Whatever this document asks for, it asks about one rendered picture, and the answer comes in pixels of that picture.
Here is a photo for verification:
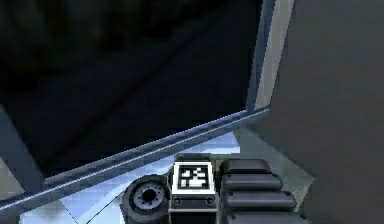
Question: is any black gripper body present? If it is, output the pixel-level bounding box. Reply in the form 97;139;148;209
120;173;172;224

